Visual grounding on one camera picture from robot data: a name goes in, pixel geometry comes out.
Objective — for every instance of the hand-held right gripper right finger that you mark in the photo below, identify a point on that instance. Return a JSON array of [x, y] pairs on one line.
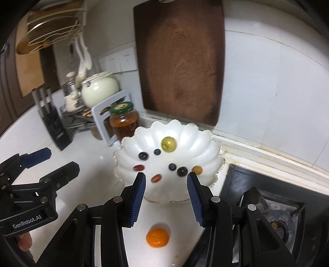
[[195, 200]]

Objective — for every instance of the round wooden board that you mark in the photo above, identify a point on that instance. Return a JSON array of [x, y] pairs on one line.
[[28, 43]]

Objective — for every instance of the white wall socket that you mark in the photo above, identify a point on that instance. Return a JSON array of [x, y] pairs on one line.
[[127, 59], [109, 64]]

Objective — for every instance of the white scalloped bowl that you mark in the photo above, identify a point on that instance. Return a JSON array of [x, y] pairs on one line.
[[180, 151]]

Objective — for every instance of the white ladle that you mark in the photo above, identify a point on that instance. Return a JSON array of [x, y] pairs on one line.
[[81, 66], [87, 56]]

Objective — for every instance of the small brown spice jar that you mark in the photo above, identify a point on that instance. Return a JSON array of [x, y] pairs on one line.
[[95, 131]]

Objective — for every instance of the brown walnut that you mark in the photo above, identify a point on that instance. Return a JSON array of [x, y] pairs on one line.
[[197, 169]]

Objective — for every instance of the yellow-green apple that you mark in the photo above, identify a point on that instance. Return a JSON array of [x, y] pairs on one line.
[[168, 144]]

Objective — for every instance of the red date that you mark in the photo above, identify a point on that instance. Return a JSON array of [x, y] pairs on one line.
[[138, 168], [156, 178]]

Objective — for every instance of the black stove pan support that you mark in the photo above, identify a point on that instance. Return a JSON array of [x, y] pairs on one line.
[[254, 195]]

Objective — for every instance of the black knife block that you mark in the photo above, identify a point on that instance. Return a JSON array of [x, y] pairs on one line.
[[57, 131]]

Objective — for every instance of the orange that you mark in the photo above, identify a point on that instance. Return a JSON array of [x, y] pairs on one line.
[[157, 238]]

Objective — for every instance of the blueberry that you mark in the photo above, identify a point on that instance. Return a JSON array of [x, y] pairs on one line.
[[172, 167], [157, 152]]

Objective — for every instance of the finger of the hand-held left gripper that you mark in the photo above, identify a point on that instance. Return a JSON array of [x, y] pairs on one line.
[[38, 155], [66, 172]]

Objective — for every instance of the brown wooden cutting board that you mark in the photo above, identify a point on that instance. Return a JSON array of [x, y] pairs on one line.
[[180, 64]]

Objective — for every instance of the person's left hand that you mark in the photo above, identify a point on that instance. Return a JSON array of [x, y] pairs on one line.
[[24, 242]]

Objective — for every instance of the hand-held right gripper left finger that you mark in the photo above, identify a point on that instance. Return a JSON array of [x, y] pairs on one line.
[[137, 200]]

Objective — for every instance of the black gas stove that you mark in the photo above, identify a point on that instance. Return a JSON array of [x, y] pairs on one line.
[[231, 184]]

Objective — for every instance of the cream ceramic teapot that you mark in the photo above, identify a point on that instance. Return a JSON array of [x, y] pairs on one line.
[[99, 89]]

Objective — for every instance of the glass jar with green lid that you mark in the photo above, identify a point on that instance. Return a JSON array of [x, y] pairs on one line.
[[123, 123]]

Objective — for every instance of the round stove burner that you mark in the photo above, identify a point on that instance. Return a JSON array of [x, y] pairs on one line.
[[280, 226]]

